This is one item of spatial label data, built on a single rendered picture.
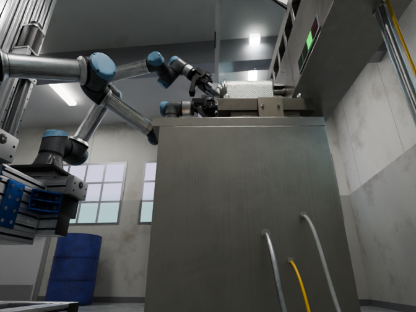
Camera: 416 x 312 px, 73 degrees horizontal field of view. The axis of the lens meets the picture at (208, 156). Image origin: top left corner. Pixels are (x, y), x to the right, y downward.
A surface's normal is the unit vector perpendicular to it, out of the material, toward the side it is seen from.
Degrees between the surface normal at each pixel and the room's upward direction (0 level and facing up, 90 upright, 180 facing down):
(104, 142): 90
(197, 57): 90
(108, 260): 90
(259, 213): 90
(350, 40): 180
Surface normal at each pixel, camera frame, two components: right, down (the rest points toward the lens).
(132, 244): -0.11, -0.40
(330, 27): 0.00, 0.91
